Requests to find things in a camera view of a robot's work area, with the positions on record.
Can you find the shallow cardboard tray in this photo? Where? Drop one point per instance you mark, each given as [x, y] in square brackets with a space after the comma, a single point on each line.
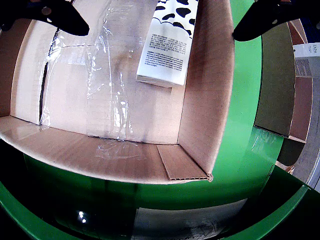
[100, 100]

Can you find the brown cardboard mailer box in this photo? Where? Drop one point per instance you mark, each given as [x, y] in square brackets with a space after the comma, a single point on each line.
[275, 87]

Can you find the cow print carton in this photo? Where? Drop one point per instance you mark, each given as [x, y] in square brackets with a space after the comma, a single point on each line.
[165, 57]

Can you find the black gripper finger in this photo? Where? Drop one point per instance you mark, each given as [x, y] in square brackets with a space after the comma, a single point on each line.
[262, 17]
[62, 15]

